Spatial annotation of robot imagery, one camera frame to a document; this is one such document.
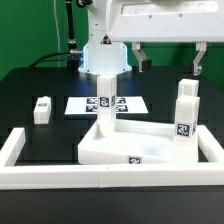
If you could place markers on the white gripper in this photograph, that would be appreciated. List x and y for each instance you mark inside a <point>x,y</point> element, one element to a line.
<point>136,21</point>

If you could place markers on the white desk tabletop tray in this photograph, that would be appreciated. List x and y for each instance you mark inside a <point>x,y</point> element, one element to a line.
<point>138,142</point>

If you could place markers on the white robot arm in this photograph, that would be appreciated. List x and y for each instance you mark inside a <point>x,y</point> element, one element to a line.
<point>102,55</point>

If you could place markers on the black camera stand pole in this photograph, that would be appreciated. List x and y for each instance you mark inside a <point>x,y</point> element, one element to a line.
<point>71,63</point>

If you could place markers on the fiducial marker base plate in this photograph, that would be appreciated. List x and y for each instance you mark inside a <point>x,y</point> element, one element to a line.
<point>88,105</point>

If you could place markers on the white U-shaped boundary frame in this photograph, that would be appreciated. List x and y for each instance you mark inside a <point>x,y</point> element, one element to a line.
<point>13,176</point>

